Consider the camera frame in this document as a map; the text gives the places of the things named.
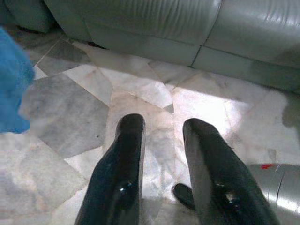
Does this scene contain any blue garment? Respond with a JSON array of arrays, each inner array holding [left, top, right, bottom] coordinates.
[[0, 26, 36, 135]]

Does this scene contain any green leather sofa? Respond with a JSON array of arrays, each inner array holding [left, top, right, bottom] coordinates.
[[0, 0, 300, 95]]

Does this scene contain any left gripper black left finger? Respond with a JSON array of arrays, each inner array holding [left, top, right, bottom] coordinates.
[[74, 113, 147, 225]]

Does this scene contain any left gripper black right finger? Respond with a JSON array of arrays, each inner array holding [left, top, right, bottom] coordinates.
[[182, 117, 282, 225]]

